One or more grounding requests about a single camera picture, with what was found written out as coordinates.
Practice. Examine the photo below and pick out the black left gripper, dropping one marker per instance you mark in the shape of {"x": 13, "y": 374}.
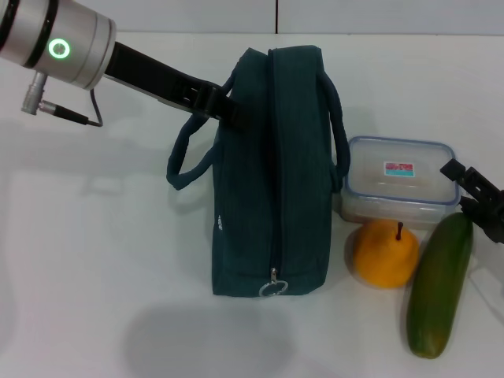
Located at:
{"x": 165, "y": 84}

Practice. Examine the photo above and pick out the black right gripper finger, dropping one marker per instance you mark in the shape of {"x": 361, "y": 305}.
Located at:
{"x": 488, "y": 224}
{"x": 470, "y": 179}

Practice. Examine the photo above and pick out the clear plastic box blue rim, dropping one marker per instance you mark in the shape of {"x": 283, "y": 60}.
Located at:
{"x": 397, "y": 193}

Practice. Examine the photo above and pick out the teal fabric lunch bag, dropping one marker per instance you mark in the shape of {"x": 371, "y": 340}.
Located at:
{"x": 303, "y": 189}

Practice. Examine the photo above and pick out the green cucumber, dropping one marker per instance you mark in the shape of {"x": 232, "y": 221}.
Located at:
{"x": 439, "y": 287}

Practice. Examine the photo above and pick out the orange pear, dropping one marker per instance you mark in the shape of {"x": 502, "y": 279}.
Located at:
{"x": 384, "y": 260}

